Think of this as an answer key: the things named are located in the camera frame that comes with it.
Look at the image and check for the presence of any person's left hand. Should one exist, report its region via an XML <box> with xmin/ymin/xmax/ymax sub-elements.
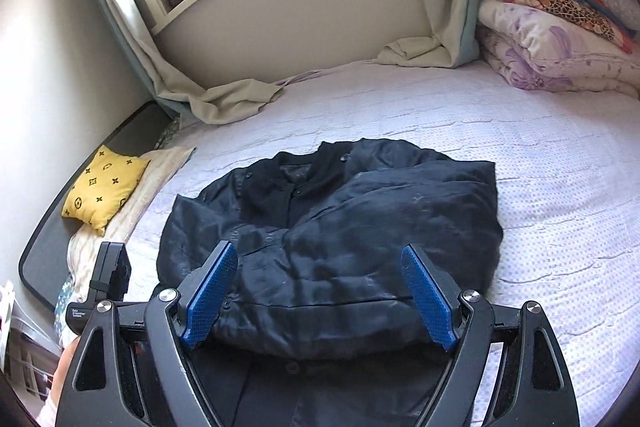
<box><xmin>36</xmin><ymin>337</ymin><xmax>80</xmax><ymax>427</ymax></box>

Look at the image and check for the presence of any dark bed side board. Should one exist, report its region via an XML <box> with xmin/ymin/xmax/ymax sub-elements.
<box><xmin>18</xmin><ymin>102</ymin><xmax>171</xmax><ymax>312</ymax></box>

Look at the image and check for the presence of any beige curtain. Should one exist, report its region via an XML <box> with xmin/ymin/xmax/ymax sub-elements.
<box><xmin>79</xmin><ymin>0</ymin><xmax>286</xmax><ymax>127</ymax></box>
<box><xmin>376</xmin><ymin>0</ymin><xmax>480</xmax><ymax>68</ymax></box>

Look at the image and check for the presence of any beige right curtain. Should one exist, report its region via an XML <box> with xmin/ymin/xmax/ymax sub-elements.
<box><xmin>376</xmin><ymin>0</ymin><xmax>480</xmax><ymax>68</ymax></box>

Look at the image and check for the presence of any yellow patterned cushion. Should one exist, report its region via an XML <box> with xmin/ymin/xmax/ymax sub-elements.
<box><xmin>61</xmin><ymin>145</ymin><xmax>150</xmax><ymax>236</ymax></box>

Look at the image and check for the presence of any black padded jacket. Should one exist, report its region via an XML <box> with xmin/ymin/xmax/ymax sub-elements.
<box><xmin>157</xmin><ymin>139</ymin><xmax>503</xmax><ymax>426</ymax></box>

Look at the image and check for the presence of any white quilted bed mattress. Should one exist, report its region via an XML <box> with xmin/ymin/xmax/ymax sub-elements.
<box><xmin>127</xmin><ymin>61</ymin><xmax>639</xmax><ymax>426</ymax></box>

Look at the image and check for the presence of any orange patterned folded blanket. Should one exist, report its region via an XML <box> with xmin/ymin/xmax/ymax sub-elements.
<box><xmin>506</xmin><ymin>0</ymin><xmax>634</xmax><ymax>53</ymax></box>

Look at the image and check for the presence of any beige left curtain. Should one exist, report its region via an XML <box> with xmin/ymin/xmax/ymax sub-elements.
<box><xmin>79</xmin><ymin>0</ymin><xmax>286</xmax><ymax>127</ymax></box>

